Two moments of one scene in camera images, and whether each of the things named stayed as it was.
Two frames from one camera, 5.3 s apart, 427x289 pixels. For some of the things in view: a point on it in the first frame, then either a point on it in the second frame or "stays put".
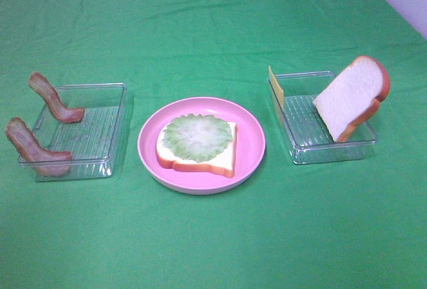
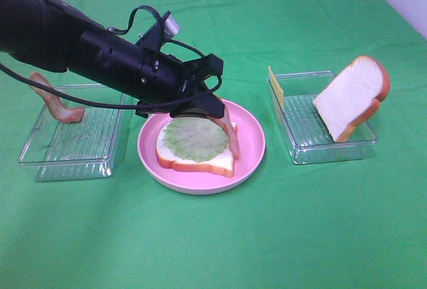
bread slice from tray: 223,165 stays put
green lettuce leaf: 197,137 stays put
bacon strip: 47,163 to 232,131
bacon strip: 59,111 stays put
